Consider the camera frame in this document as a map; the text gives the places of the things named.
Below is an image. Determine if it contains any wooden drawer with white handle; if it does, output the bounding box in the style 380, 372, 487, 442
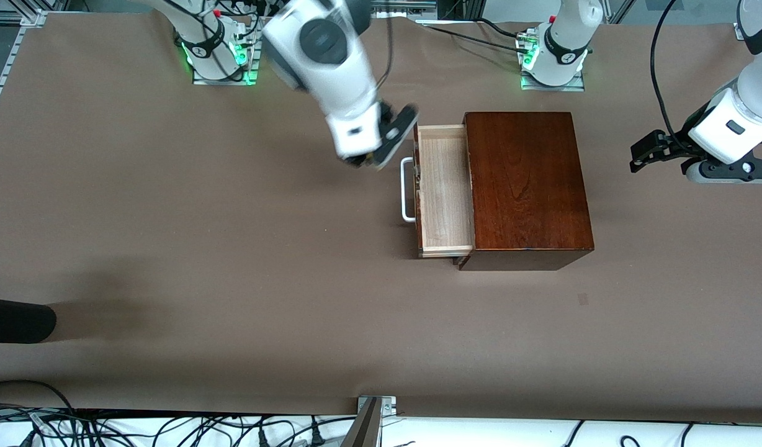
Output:
401, 124, 476, 258

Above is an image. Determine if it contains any aluminium arm base plate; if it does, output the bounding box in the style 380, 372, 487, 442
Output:
192, 17, 261, 86
521, 25, 586, 92

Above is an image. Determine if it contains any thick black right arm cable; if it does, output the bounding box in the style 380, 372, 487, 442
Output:
374, 16, 395, 91

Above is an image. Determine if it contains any dark brown wooden cabinet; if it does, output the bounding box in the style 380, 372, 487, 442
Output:
454, 112, 596, 271

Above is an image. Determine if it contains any aluminium frame structure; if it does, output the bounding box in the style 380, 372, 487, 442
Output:
372, 0, 481, 19

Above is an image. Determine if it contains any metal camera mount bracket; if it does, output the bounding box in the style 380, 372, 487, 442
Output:
341, 394, 397, 447

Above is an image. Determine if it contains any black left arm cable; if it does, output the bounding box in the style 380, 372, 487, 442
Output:
650, 0, 695, 151

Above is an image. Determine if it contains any black plug cable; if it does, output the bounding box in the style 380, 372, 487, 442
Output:
307, 417, 357, 447
256, 419, 307, 447

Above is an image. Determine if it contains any brown table cover sheet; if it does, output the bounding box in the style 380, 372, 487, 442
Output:
0, 12, 762, 424

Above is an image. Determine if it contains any black cylindrical object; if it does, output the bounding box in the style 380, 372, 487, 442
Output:
0, 297, 57, 344

